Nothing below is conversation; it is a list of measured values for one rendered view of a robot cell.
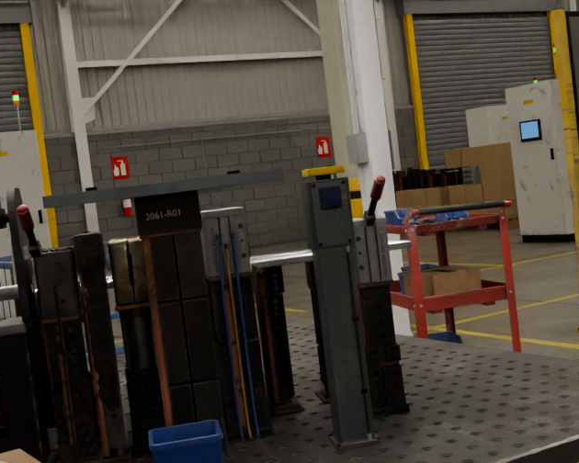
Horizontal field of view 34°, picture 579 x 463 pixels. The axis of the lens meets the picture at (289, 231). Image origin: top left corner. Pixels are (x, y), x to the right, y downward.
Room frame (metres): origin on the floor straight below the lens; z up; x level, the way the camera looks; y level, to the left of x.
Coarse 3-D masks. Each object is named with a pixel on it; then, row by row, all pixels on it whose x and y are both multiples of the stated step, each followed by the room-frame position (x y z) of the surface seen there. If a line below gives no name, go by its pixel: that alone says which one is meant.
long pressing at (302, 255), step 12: (396, 240) 1.89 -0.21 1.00; (288, 252) 1.92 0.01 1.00; (300, 252) 1.88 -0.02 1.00; (252, 264) 1.76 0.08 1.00; (264, 264) 1.76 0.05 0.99; (276, 264) 1.76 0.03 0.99; (288, 264) 1.77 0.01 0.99; (108, 276) 1.86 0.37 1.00; (36, 288) 1.76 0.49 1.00; (0, 300) 1.73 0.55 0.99
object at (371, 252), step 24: (360, 240) 1.67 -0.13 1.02; (384, 240) 1.68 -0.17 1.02; (360, 264) 1.67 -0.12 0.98; (384, 264) 1.68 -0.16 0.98; (360, 288) 1.68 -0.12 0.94; (384, 288) 1.69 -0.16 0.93; (360, 312) 1.71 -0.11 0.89; (384, 312) 1.69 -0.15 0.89; (384, 336) 1.69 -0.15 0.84; (384, 360) 1.68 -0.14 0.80; (384, 384) 1.68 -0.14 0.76; (384, 408) 1.68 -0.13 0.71; (408, 408) 1.68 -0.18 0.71
